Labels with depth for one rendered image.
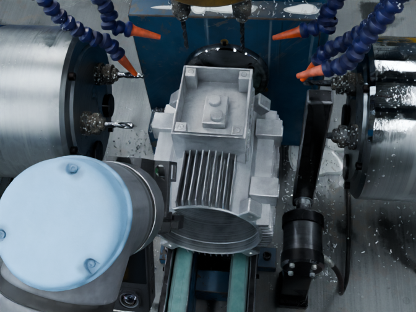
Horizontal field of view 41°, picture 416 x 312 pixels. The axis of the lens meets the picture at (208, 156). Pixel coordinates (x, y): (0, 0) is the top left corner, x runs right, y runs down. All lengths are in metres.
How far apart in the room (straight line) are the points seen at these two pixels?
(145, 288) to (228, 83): 0.35
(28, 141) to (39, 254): 0.47
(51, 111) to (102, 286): 0.44
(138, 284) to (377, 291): 0.53
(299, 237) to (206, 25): 0.36
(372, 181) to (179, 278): 0.33
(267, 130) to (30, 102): 0.34
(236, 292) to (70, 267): 0.52
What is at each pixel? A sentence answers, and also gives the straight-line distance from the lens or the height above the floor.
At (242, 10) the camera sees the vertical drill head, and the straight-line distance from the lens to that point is 0.70.
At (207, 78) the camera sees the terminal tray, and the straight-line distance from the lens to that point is 0.82.
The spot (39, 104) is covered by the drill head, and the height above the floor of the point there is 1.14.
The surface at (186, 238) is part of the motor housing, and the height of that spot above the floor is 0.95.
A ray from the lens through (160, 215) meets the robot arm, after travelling 0.52.
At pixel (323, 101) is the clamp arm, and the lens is 0.64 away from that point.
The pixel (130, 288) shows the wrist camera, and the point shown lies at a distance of 0.62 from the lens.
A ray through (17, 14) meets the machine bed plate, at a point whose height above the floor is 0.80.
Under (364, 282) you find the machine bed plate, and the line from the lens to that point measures 1.03.
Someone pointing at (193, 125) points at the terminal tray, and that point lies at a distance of 0.78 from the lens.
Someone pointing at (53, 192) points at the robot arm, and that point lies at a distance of 0.39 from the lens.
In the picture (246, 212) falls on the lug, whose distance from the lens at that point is 0.74.
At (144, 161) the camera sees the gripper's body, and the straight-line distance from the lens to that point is 0.56.
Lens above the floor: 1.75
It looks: 57 degrees down
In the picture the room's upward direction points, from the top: 7 degrees counter-clockwise
